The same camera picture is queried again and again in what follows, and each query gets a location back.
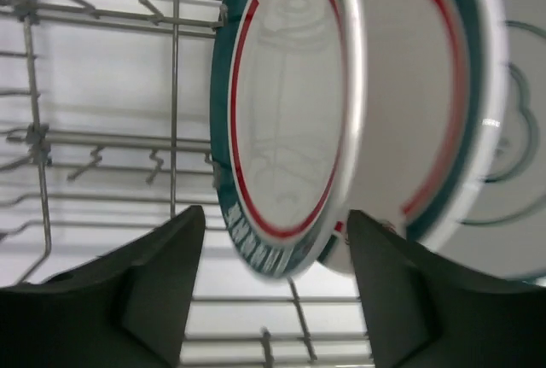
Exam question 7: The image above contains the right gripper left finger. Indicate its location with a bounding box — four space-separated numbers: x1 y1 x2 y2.
1 206 206 367

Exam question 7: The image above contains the green red rimmed plate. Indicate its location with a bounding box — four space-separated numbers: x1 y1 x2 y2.
315 0 508 279
210 0 366 279

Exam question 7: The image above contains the grey wire dish rack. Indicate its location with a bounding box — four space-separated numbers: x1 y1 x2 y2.
0 0 376 368

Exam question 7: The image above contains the white plate with grey pattern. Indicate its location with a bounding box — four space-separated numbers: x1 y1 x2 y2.
440 0 545 284

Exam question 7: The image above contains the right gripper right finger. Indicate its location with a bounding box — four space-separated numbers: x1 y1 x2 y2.
347 210 545 367

